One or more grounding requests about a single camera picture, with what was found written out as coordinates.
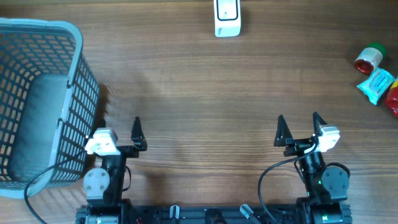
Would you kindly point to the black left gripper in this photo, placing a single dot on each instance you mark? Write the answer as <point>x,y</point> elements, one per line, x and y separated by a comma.
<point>138,140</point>

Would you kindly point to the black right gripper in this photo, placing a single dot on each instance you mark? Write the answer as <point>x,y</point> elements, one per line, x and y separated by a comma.
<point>283,132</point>

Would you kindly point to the teal wet wipes pack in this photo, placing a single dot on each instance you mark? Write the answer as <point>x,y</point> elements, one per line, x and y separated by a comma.
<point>377,83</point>

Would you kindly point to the red sauce squeeze bottle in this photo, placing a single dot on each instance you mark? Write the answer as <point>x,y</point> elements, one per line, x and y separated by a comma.
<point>392,98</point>

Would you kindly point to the green lid jar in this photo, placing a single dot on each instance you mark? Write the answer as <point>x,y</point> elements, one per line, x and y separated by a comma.
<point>370,58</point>

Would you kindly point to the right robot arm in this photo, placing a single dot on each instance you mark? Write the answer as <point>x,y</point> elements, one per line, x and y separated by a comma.
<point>326,184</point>

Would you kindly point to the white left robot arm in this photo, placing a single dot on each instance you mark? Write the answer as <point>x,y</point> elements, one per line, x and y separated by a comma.
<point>104,186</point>

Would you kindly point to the white barcode scanner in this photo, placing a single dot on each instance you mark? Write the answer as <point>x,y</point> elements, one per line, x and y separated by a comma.
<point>227,14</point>

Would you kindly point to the grey plastic shopping basket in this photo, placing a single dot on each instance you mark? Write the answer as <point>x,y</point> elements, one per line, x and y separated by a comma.
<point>49,98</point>

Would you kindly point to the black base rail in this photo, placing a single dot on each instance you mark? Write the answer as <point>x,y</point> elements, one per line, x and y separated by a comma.
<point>283,213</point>

